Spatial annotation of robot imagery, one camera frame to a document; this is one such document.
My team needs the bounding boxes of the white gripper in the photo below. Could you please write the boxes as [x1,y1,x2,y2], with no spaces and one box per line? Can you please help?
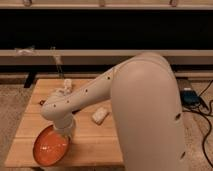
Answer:
[53,120,75,137]

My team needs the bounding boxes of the orange ceramic bowl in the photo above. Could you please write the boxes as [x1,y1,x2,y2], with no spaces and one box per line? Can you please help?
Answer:
[33,125,70,166]

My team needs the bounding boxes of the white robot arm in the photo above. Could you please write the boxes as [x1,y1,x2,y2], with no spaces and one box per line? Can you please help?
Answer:
[41,52,188,171]

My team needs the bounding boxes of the white plastic toy figure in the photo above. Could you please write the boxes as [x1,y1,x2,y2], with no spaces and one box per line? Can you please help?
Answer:
[56,79,73,94]

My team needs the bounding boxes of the wooden table board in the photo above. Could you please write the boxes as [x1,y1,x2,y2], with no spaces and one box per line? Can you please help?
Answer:
[5,79,123,167]

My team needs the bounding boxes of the metal stand rod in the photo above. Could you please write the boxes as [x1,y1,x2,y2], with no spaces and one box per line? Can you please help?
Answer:
[50,46,64,79]

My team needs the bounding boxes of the white crumpled cloth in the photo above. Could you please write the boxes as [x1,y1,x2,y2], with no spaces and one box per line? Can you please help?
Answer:
[15,47,35,56]

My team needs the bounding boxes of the blue power box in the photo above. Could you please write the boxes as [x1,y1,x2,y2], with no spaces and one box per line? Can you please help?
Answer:
[180,88,200,106]

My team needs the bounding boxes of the black cable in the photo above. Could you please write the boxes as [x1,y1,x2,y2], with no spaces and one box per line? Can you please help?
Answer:
[181,79,213,169]

